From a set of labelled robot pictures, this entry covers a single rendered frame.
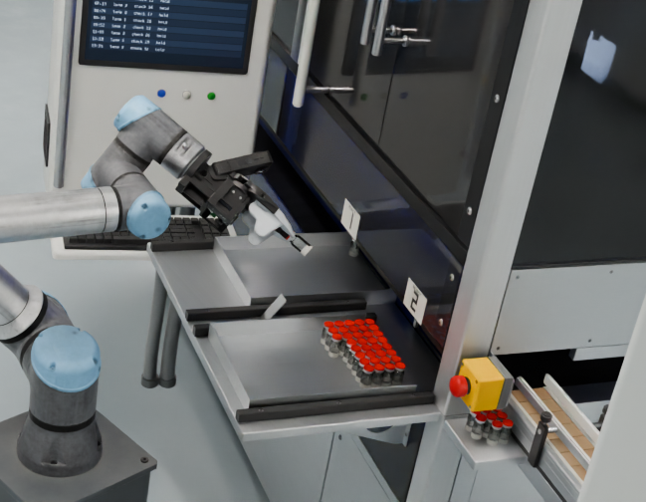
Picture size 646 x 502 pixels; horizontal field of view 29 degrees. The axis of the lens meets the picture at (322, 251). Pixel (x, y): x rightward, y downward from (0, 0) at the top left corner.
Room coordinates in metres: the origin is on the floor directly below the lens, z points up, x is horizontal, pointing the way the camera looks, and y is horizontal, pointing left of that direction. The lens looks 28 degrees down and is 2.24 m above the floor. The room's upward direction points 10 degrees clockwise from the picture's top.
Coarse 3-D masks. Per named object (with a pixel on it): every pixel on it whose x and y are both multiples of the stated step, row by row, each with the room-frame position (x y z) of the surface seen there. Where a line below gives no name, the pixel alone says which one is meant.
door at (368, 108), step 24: (336, 0) 2.71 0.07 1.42; (360, 0) 2.61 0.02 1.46; (336, 24) 2.69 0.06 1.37; (360, 24) 2.59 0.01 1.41; (336, 48) 2.67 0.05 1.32; (360, 48) 2.57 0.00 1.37; (384, 48) 2.47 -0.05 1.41; (312, 72) 2.78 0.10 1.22; (336, 72) 2.65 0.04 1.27; (360, 72) 2.55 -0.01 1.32; (384, 72) 2.45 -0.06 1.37; (336, 96) 2.64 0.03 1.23; (360, 96) 2.53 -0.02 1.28; (384, 96) 2.43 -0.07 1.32; (360, 120) 2.51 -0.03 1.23
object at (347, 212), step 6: (348, 204) 2.47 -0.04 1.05; (348, 210) 2.46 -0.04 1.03; (354, 210) 2.44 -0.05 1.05; (342, 216) 2.48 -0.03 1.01; (348, 216) 2.46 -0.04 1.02; (354, 216) 2.43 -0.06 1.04; (342, 222) 2.48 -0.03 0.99; (348, 222) 2.45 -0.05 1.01; (354, 222) 2.43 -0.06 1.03; (348, 228) 2.45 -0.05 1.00; (354, 228) 2.42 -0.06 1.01; (354, 234) 2.42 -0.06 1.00
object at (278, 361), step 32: (256, 320) 2.14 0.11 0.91; (288, 320) 2.17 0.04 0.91; (320, 320) 2.20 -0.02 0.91; (352, 320) 2.23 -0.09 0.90; (224, 352) 2.01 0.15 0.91; (256, 352) 2.07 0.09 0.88; (288, 352) 2.09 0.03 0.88; (320, 352) 2.12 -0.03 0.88; (256, 384) 1.96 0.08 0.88; (288, 384) 1.98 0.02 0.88; (320, 384) 2.00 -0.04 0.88; (352, 384) 2.02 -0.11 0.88; (416, 384) 2.01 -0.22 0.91
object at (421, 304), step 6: (408, 282) 2.18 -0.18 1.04; (408, 288) 2.18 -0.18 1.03; (414, 288) 2.16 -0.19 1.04; (408, 294) 2.17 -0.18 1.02; (414, 294) 2.15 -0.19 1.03; (420, 294) 2.13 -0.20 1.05; (408, 300) 2.17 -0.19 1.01; (420, 300) 2.13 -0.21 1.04; (426, 300) 2.11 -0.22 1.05; (408, 306) 2.16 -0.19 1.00; (414, 306) 2.14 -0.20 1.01; (420, 306) 2.12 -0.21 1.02; (420, 312) 2.12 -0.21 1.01; (420, 318) 2.11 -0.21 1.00; (420, 324) 2.11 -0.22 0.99
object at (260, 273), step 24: (216, 240) 2.44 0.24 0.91; (240, 240) 2.48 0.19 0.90; (312, 240) 2.55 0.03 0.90; (336, 240) 2.58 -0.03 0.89; (240, 264) 2.41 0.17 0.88; (264, 264) 2.43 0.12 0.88; (288, 264) 2.45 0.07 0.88; (312, 264) 2.47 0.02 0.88; (336, 264) 2.49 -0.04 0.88; (360, 264) 2.51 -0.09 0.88; (240, 288) 2.28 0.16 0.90; (264, 288) 2.32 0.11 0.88; (288, 288) 2.34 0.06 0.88; (312, 288) 2.36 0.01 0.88; (336, 288) 2.38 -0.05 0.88; (360, 288) 2.40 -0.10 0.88; (384, 288) 2.42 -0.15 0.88
